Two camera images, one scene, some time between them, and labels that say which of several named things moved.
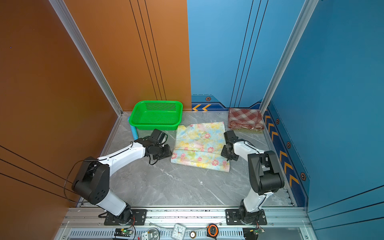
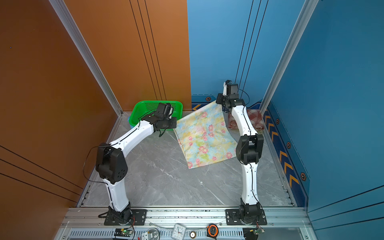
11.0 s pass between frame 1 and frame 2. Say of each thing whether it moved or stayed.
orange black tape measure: stayed
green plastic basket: stayed
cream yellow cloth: moved
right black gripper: moved
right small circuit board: stayed
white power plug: stayed
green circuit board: stayed
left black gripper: moved
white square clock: stayed
